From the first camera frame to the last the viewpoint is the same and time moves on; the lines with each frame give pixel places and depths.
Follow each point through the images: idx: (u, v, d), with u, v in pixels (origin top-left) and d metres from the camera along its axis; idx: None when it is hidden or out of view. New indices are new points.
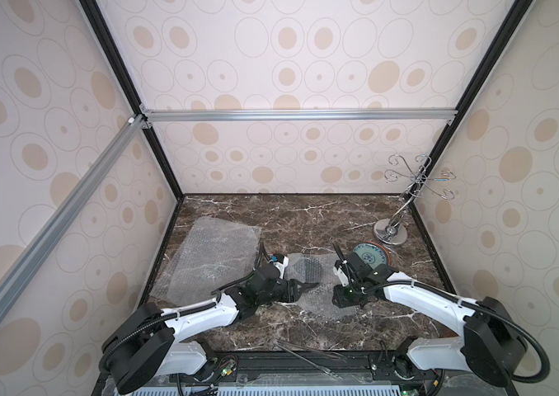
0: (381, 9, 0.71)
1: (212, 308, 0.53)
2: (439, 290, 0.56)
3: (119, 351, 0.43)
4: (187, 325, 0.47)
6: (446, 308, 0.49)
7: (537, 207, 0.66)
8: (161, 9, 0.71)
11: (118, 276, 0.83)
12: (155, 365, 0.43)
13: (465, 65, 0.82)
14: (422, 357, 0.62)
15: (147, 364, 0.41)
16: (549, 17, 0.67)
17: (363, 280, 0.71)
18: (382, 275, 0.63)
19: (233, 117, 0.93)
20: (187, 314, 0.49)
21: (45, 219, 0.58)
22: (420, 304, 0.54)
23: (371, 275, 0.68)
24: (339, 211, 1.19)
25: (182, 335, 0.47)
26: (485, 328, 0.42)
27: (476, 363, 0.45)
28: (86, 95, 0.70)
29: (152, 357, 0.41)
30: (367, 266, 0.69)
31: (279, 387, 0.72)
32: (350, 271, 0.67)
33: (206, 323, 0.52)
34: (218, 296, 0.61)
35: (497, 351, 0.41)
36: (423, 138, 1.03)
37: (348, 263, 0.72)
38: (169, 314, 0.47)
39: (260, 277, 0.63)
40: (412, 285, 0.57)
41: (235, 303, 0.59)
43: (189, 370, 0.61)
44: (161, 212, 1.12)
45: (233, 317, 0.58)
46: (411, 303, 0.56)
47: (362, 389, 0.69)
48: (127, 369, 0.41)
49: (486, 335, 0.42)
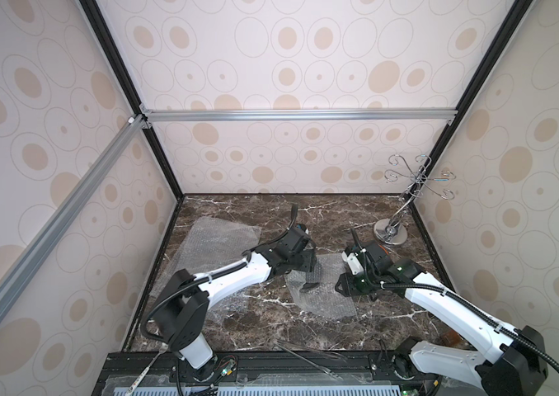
0: (381, 9, 0.71)
1: (243, 268, 0.53)
2: (474, 307, 0.48)
3: (164, 315, 0.46)
4: (222, 287, 0.48)
6: (480, 330, 0.44)
7: (537, 207, 0.66)
8: (161, 9, 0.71)
11: (118, 276, 0.83)
12: (199, 323, 0.45)
13: (465, 65, 0.82)
14: (426, 361, 0.61)
15: (192, 322, 0.43)
16: (549, 17, 0.67)
17: (381, 273, 0.64)
18: (406, 271, 0.56)
19: (233, 117, 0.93)
20: (220, 277, 0.49)
21: (45, 219, 0.58)
22: (445, 315, 0.50)
23: (392, 269, 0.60)
24: (339, 211, 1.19)
25: (218, 299, 0.49)
26: (522, 360, 0.39)
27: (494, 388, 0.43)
28: (86, 95, 0.70)
29: (196, 316, 0.43)
30: (387, 258, 0.62)
31: (279, 387, 0.72)
32: (368, 260, 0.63)
33: (240, 285, 0.52)
34: (248, 256, 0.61)
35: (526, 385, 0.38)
36: (423, 138, 1.03)
37: (367, 252, 0.65)
38: (202, 279, 0.48)
39: (297, 236, 0.63)
40: (443, 293, 0.51)
41: (268, 258, 0.59)
43: (195, 363, 0.61)
44: (161, 212, 1.12)
45: (266, 275, 0.58)
46: (435, 311, 0.52)
47: (362, 389, 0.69)
48: (176, 329, 0.44)
49: (522, 367, 0.39)
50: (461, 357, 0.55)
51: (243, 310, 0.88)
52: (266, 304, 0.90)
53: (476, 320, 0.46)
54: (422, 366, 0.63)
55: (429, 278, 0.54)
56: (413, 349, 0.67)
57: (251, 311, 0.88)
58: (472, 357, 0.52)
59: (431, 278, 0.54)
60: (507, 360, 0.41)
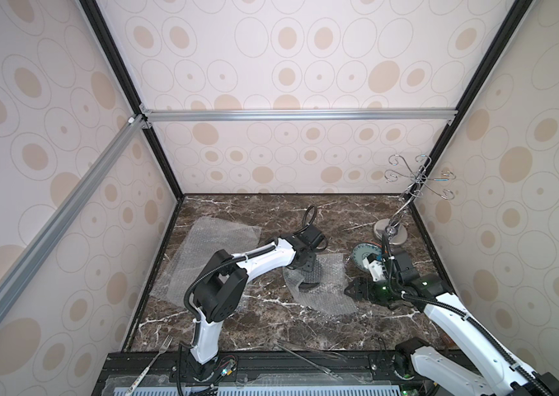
0: (381, 10, 0.71)
1: (273, 251, 0.58)
2: (494, 339, 0.46)
3: (204, 289, 0.51)
4: (256, 266, 0.53)
6: (494, 362, 0.43)
7: (537, 207, 0.66)
8: (161, 8, 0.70)
11: (118, 276, 0.83)
12: (237, 298, 0.50)
13: (465, 65, 0.82)
14: (427, 367, 0.61)
15: (232, 296, 0.48)
16: (549, 17, 0.67)
17: (405, 284, 0.64)
18: (432, 288, 0.55)
19: (233, 117, 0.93)
20: (254, 256, 0.55)
21: (45, 219, 0.58)
22: (459, 339, 0.50)
23: (416, 282, 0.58)
24: (339, 211, 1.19)
25: (253, 276, 0.54)
26: None
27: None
28: (86, 95, 0.70)
29: (236, 289, 0.48)
30: (415, 271, 0.61)
31: (279, 387, 0.72)
32: (394, 269, 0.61)
33: (270, 266, 0.58)
34: (276, 240, 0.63)
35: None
36: (423, 138, 1.03)
37: (396, 260, 0.65)
38: (240, 256, 0.53)
39: (315, 230, 0.72)
40: (463, 318, 0.50)
41: (292, 242, 0.64)
43: (202, 355, 0.62)
44: (161, 212, 1.12)
45: (290, 258, 0.63)
46: (452, 334, 0.51)
47: (362, 389, 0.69)
48: (215, 302, 0.50)
49: None
50: (467, 379, 0.53)
51: (243, 310, 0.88)
52: (266, 304, 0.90)
53: (492, 351, 0.44)
54: (417, 369, 0.65)
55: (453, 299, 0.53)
56: (415, 351, 0.66)
57: (251, 311, 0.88)
58: (479, 384, 0.51)
59: (457, 301, 0.52)
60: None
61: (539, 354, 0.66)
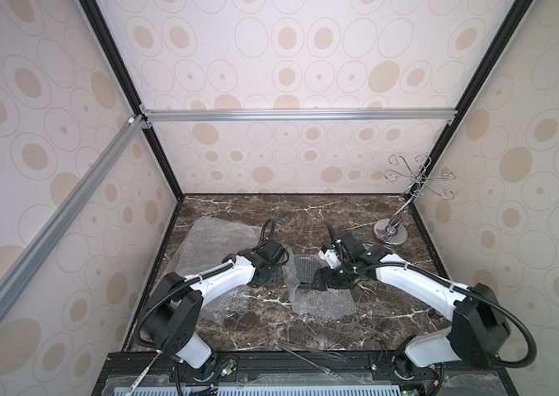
0: (380, 10, 0.71)
1: (230, 270, 0.55)
2: (430, 273, 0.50)
3: (154, 321, 0.45)
4: (213, 286, 0.49)
6: (437, 293, 0.49)
7: (537, 207, 0.66)
8: (161, 9, 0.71)
11: (118, 276, 0.83)
12: (192, 325, 0.46)
13: (465, 64, 0.82)
14: (420, 354, 0.62)
15: (185, 322, 0.43)
16: (549, 17, 0.67)
17: (354, 261, 0.71)
18: (376, 255, 0.62)
19: (233, 117, 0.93)
20: (209, 277, 0.51)
21: (46, 219, 0.58)
22: (412, 289, 0.55)
23: (364, 254, 0.67)
24: (339, 211, 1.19)
25: (209, 298, 0.49)
26: (474, 313, 0.43)
27: (460, 348, 0.47)
28: (86, 95, 0.70)
29: (188, 318, 0.43)
30: (362, 246, 0.68)
31: (279, 387, 0.72)
32: (343, 250, 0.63)
33: (228, 285, 0.54)
34: (233, 258, 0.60)
35: (484, 337, 0.42)
36: (424, 138, 1.03)
37: (341, 242, 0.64)
38: (193, 279, 0.49)
39: (274, 244, 0.70)
40: (406, 267, 0.56)
41: (251, 259, 0.62)
43: (195, 363, 0.61)
44: (161, 212, 1.12)
45: (251, 275, 0.60)
46: (404, 286, 0.57)
47: (362, 389, 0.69)
48: (166, 335, 0.44)
49: (475, 319, 0.42)
50: (440, 335, 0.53)
51: (243, 310, 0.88)
52: (266, 304, 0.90)
53: (434, 285, 0.51)
54: (420, 365, 0.63)
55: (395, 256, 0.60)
56: (408, 345, 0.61)
57: (251, 311, 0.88)
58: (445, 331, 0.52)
59: (397, 256, 0.60)
60: (461, 314, 0.43)
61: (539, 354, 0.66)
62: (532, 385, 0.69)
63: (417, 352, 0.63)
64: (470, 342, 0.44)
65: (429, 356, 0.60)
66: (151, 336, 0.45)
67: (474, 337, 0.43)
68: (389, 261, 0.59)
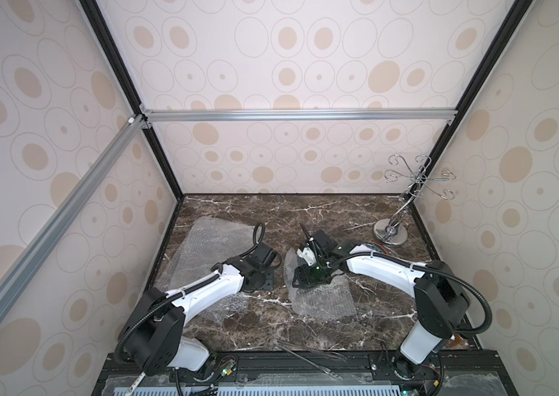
0: (380, 10, 0.71)
1: (216, 280, 0.53)
2: (392, 256, 0.58)
3: (137, 339, 0.44)
4: (197, 300, 0.47)
6: (400, 274, 0.53)
7: (537, 207, 0.66)
8: (161, 9, 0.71)
11: (118, 276, 0.83)
12: (176, 342, 0.44)
13: (465, 65, 0.82)
14: (413, 349, 0.63)
15: (169, 341, 0.42)
16: (549, 17, 0.67)
17: (328, 255, 0.76)
18: (346, 249, 0.66)
19: (233, 117, 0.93)
20: (194, 291, 0.49)
21: (46, 219, 0.58)
22: (379, 274, 0.59)
23: (335, 249, 0.71)
24: (339, 211, 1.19)
25: (194, 312, 0.48)
26: (431, 289, 0.46)
27: (428, 322, 0.50)
28: (86, 95, 0.70)
29: (171, 335, 0.42)
30: (333, 241, 0.71)
31: (279, 387, 0.72)
32: (317, 247, 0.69)
33: (214, 297, 0.52)
34: (220, 268, 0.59)
35: (443, 308, 0.46)
36: (423, 138, 1.03)
37: (315, 239, 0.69)
38: (176, 294, 0.47)
39: (265, 247, 0.68)
40: (371, 255, 0.60)
41: (239, 268, 0.59)
43: (194, 365, 0.61)
44: (161, 212, 1.12)
45: (240, 285, 0.58)
46: (372, 273, 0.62)
47: (362, 389, 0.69)
48: (147, 353, 0.42)
49: (432, 293, 0.46)
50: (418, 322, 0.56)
51: (243, 310, 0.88)
52: (266, 304, 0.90)
53: (396, 266, 0.55)
54: (420, 361, 0.63)
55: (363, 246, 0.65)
56: (402, 346, 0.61)
57: (251, 311, 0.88)
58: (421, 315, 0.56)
59: (365, 247, 0.64)
60: (420, 289, 0.47)
61: (539, 354, 0.66)
62: (532, 385, 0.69)
63: (411, 348, 0.64)
64: (434, 315, 0.47)
65: (420, 348, 0.60)
66: (133, 354, 0.43)
67: (434, 308, 0.47)
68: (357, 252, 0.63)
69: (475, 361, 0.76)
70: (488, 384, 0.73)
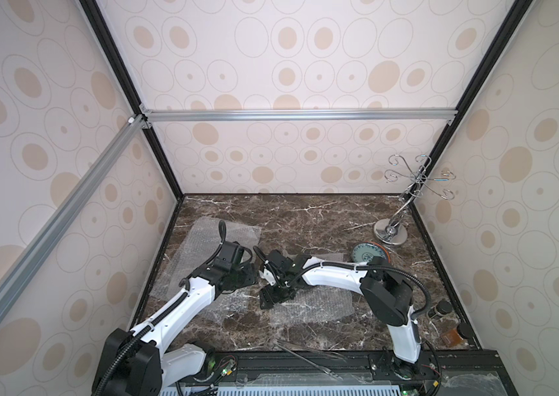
0: (380, 10, 0.71)
1: (185, 299, 0.51)
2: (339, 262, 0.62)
3: (116, 385, 0.41)
4: (168, 327, 0.45)
6: (348, 277, 0.58)
7: (537, 207, 0.66)
8: (160, 8, 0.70)
11: (118, 276, 0.83)
12: (157, 376, 0.42)
13: (465, 65, 0.82)
14: (402, 347, 0.63)
15: (148, 378, 0.40)
16: (549, 17, 0.67)
17: (285, 275, 0.79)
18: (300, 264, 0.69)
19: (233, 117, 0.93)
20: (162, 318, 0.46)
21: (45, 219, 0.58)
22: (332, 281, 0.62)
23: (291, 269, 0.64)
24: (339, 211, 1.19)
25: (170, 337, 0.45)
26: (375, 284, 0.51)
27: (382, 316, 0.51)
28: (86, 95, 0.70)
29: (148, 372, 0.39)
30: (288, 258, 0.74)
31: (279, 387, 0.72)
32: (273, 268, 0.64)
33: (188, 315, 0.50)
34: (188, 285, 0.54)
35: (390, 300, 0.50)
36: (423, 138, 1.03)
37: (270, 261, 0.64)
38: (143, 328, 0.44)
39: (231, 247, 0.65)
40: (321, 265, 0.64)
41: (209, 278, 0.57)
43: (194, 369, 0.61)
44: (161, 212, 1.12)
45: (213, 293, 0.56)
46: (326, 282, 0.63)
47: (362, 389, 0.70)
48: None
49: (378, 289, 0.50)
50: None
51: (243, 310, 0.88)
52: None
53: (343, 271, 0.59)
54: (414, 360, 0.63)
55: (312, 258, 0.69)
56: (397, 352, 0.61)
57: (251, 311, 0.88)
58: None
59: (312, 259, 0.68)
60: (366, 289, 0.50)
61: (539, 354, 0.66)
62: (532, 385, 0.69)
63: (400, 348, 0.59)
64: (386, 309, 0.52)
65: (405, 345, 0.62)
66: None
67: (383, 304, 0.52)
68: (307, 266, 0.67)
69: (476, 361, 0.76)
70: (488, 383, 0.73)
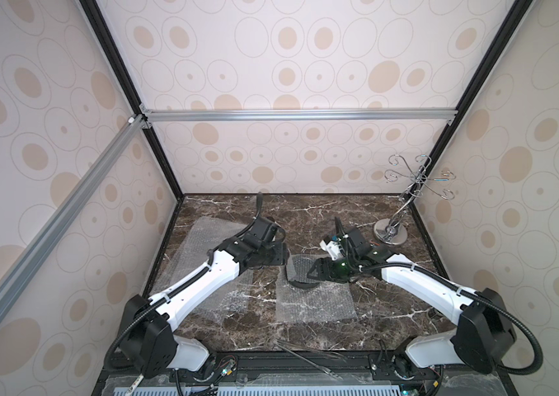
0: (381, 9, 0.71)
1: (206, 274, 0.49)
2: (439, 275, 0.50)
3: (133, 344, 0.43)
4: (185, 302, 0.44)
6: (443, 295, 0.48)
7: (537, 207, 0.66)
8: (160, 8, 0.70)
11: (118, 275, 0.82)
12: (171, 345, 0.43)
13: (465, 65, 0.82)
14: (420, 354, 0.62)
15: (160, 347, 0.41)
16: (549, 17, 0.67)
17: (361, 257, 0.69)
18: (382, 255, 0.61)
19: (233, 117, 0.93)
20: (180, 291, 0.45)
21: (46, 219, 0.58)
22: (417, 289, 0.54)
23: (370, 253, 0.66)
24: (339, 211, 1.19)
25: (185, 313, 0.45)
26: (481, 319, 0.42)
27: (464, 351, 0.46)
28: (86, 95, 0.70)
29: (160, 341, 0.40)
30: (368, 243, 0.66)
31: (279, 387, 0.72)
32: (349, 246, 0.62)
33: (209, 289, 0.49)
34: (210, 259, 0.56)
35: (489, 342, 0.41)
36: (423, 138, 1.03)
37: (349, 238, 0.69)
38: (159, 299, 0.44)
39: (264, 224, 0.60)
40: (411, 269, 0.55)
41: (234, 252, 0.54)
43: (192, 366, 0.61)
44: (161, 212, 1.12)
45: (237, 270, 0.53)
46: (408, 287, 0.56)
47: (362, 389, 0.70)
48: (143, 360, 0.41)
49: (481, 324, 0.41)
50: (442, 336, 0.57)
51: (243, 310, 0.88)
52: (266, 304, 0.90)
53: (441, 288, 0.50)
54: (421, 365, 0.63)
55: (401, 258, 0.59)
56: (406, 348, 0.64)
57: (251, 311, 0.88)
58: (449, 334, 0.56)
59: (402, 258, 0.59)
60: (467, 318, 0.43)
61: None
62: (532, 385, 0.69)
63: (417, 351, 0.63)
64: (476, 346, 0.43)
65: (429, 355, 0.60)
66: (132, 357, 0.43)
67: (480, 341, 0.42)
68: (396, 261, 0.58)
69: None
70: (488, 383, 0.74)
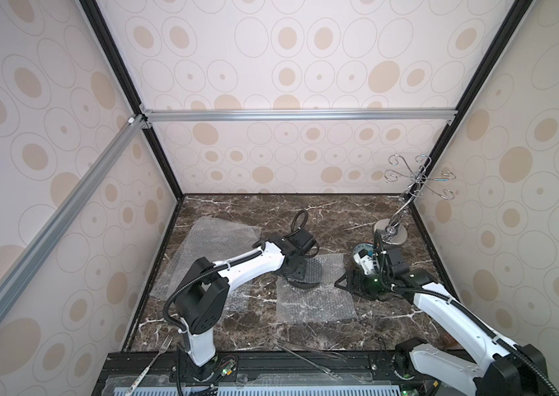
0: (380, 10, 0.71)
1: (258, 256, 0.55)
2: (476, 317, 0.49)
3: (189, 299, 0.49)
4: (240, 274, 0.50)
6: (476, 338, 0.46)
7: (537, 207, 0.66)
8: (161, 9, 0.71)
11: (118, 276, 0.83)
12: (220, 308, 0.48)
13: (465, 65, 0.82)
14: (427, 362, 0.61)
15: (213, 307, 0.45)
16: (549, 17, 0.67)
17: (395, 277, 0.68)
18: (419, 280, 0.59)
19: (233, 117, 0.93)
20: (237, 264, 0.52)
21: (46, 219, 0.58)
22: (449, 325, 0.51)
23: (405, 275, 0.64)
24: (339, 211, 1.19)
25: (238, 283, 0.51)
26: (514, 374, 0.39)
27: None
28: (86, 95, 0.70)
29: (217, 300, 0.45)
30: (406, 265, 0.65)
31: (279, 387, 0.72)
32: (386, 262, 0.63)
33: (256, 271, 0.54)
34: (262, 246, 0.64)
35: None
36: (424, 138, 1.03)
37: (387, 254, 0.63)
38: (221, 266, 0.50)
39: (307, 233, 0.69)
40: (448, 301, 0.53)
41: (280, 247, 0.60)
43: (199, 359, 0.62)
44: (161, 212, 1.12)
45: (279, 263, 0.59)
46: (439, 319, 0.54)
47: (362, 389, 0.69)
48: (197, 313, 0.47)
49: (512, 379, 0.39)
50: (462, 365, 0.54)
51: (243, 310, 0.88)
52: (266, 304, 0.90)
53: (476, 329, 0.47)
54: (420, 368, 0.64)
55: (439, 288, 0.56)
56: (414, 349, 0.67)
57: (251, 311, 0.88)
58: (472, 368, 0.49)
59: (441, 288, 0.56)
60: (496, 369, 0.40)
61: None
62: None
63: (425, 359, 0.62)
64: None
65: (434, 369, 0.59)
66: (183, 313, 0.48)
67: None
68: (433, 291, 0.56)
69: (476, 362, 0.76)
70: None
